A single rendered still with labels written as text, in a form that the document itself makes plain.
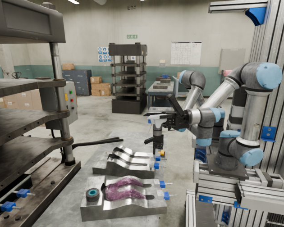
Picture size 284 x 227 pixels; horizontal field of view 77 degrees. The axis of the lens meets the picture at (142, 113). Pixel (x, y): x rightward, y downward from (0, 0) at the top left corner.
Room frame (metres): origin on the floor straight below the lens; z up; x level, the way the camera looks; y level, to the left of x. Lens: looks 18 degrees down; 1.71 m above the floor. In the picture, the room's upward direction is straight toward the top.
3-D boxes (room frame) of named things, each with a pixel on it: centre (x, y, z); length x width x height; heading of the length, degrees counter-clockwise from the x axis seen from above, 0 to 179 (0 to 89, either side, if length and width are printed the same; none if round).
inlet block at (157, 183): (1.04, -0.15, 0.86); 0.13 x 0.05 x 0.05; 97
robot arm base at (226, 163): (1.01, -0.55, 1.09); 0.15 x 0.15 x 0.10
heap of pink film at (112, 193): (0.95, 0.11, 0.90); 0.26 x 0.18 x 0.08; 97
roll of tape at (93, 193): (0.86, 0.29, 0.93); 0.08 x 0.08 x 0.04
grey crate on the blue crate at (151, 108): (4.56, -0.49, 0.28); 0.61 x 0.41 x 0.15; 79
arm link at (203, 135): (0.84, -0.31, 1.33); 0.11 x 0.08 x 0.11; 12
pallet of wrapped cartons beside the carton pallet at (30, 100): (4.63, 2.90, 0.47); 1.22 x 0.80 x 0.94; 83
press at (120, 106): (6.01, 0.36, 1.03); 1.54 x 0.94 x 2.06; 169
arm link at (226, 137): (1.00, -0.55, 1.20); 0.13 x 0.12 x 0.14; 12
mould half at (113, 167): (1.31, 0.13, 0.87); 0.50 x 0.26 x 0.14; 79
